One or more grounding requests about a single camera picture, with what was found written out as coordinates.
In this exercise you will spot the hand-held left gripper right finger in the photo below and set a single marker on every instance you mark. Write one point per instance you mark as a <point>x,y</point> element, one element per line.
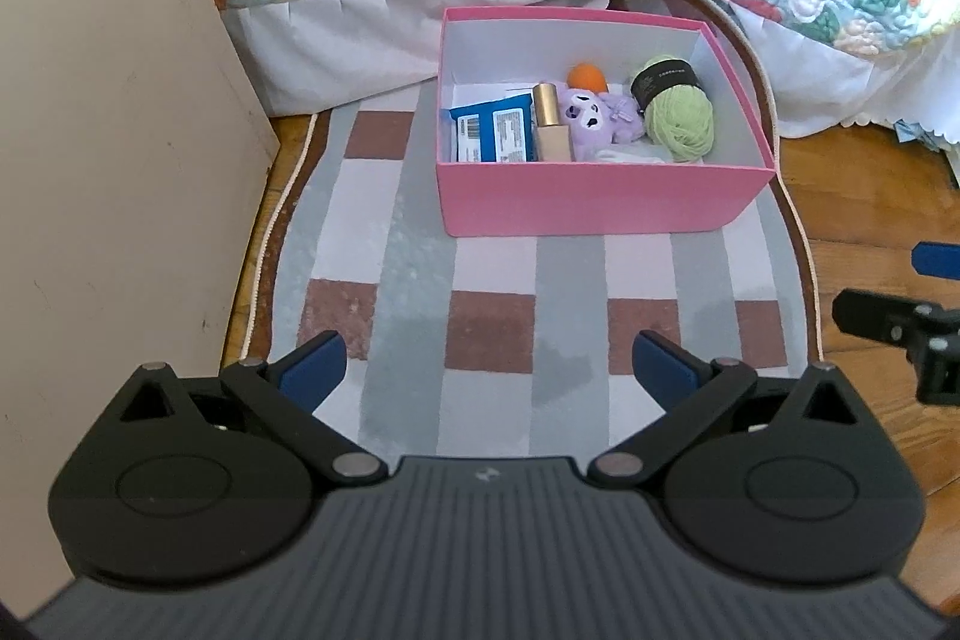
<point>666,368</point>

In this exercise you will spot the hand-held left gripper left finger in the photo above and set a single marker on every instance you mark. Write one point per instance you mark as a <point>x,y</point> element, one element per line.
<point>313,371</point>

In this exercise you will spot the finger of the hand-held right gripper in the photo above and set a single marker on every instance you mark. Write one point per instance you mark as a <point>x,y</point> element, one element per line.
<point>941,259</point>
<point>885,317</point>

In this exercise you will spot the pink cardboard box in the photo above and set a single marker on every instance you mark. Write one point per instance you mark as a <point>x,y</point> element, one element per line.
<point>600,197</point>

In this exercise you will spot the small white tissue packet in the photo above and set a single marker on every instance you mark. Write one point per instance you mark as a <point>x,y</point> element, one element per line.
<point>630,157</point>

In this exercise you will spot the green yarn ball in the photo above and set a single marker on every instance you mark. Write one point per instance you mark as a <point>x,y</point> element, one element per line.
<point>679,119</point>

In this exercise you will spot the purple plush toy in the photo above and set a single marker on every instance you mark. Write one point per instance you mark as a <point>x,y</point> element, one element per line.
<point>592,123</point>

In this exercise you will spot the foundation bottle with gold cap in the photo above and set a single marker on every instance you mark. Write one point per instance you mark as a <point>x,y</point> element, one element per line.
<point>553,134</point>

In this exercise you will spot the blue wet wipes packet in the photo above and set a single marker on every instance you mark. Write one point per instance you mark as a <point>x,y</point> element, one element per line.
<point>499,130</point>

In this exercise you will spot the orange makeup sponge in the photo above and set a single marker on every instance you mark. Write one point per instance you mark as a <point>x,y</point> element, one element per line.
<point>586,78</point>

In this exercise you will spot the light blue scalloped cloth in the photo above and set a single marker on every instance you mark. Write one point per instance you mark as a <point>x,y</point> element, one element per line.
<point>926,130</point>

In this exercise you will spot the checkered rug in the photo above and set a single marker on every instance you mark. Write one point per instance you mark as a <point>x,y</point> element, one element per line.
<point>487,287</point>

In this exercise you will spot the beige cabinet panel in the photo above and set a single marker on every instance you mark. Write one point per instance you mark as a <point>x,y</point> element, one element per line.
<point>112,197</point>

